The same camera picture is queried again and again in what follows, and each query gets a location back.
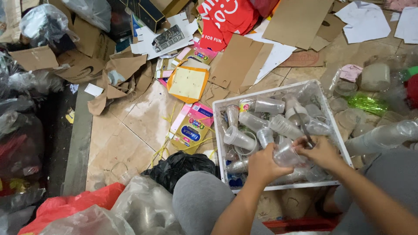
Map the person's left hand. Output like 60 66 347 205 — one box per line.
247 143 294 187

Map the person's right hand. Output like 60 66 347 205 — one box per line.
293 135 344 170

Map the clear plastic cup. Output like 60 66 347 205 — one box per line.
273 140 302 168

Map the pile of clear plastic cups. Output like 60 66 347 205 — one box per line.
222 85 337 188

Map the white plastic crate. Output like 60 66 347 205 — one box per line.
212 79 354 194

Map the green plastic bottle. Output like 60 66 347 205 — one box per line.
346 93 390 116

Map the flattened pink yellow milk carton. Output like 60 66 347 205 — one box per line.
168 102 215 155
171 46 219 67

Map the long stack of clear cups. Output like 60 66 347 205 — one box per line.
344 119 418 157

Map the crumpled pink paper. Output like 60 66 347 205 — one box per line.
340 64 364 83

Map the person's gray trouser left leg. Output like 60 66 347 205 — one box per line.
172 171 275 235

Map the person's gray trouser leg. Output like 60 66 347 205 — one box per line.
172 171 275 235
330 146 418 235

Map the black plastic bag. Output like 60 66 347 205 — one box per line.
140 151 221 194

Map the notched brown cardboard sheet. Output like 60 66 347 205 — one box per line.
208 34 274 94

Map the white paper sheet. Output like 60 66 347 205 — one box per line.
394 7 418 44
244 20 297 85
335 1 392 44

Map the person's gray trouser right leg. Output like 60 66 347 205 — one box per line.
330 146 418 235

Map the cloudy white plastic tub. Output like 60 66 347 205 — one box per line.
360 63 391 92

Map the orange envelope with cream sheet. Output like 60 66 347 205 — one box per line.
167 65 210 104

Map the large brown cardboard sheet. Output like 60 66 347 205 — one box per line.
262 0 335 50

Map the red plastic lid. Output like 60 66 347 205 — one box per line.
406 74 418 109

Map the green plastic lid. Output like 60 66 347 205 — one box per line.
401 66 418 81

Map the large clear plastic bag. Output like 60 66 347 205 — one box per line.
39 176 185 235

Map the white cardboard cutout gray print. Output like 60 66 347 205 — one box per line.
131 12 199 60

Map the torn brown paper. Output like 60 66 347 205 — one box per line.
87 54 154 116

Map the black cardboard box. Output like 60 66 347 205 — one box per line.
119 0 166 33

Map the small white paper scrap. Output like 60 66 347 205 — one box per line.
84 83 104 97

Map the brown cardboard box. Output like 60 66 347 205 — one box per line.
10 16 117 84

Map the heap of dark plastic bags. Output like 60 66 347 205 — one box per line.
0 49 66 235

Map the yellow plastic strap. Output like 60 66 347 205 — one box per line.
150 104 217 168

